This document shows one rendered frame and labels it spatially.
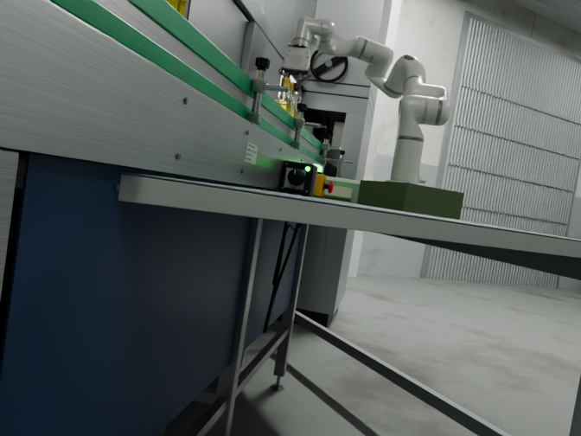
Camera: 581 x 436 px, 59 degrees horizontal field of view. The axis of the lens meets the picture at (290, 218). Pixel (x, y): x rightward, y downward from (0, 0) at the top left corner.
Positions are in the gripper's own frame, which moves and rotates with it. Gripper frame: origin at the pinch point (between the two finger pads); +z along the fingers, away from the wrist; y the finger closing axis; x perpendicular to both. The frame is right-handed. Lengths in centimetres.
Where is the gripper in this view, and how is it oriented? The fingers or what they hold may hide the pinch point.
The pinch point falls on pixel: (292, 85)
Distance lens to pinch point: 206.1
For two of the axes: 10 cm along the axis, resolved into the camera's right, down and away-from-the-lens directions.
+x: 1.4, 2.3, 9.6
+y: 9.7, 1.6, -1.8
